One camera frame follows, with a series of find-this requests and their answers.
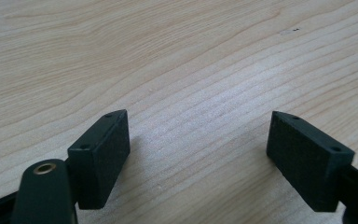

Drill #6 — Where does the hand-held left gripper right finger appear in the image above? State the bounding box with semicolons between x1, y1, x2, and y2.
266;110;355;213

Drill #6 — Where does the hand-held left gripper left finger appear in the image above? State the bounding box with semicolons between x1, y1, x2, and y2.
67;108;131;210

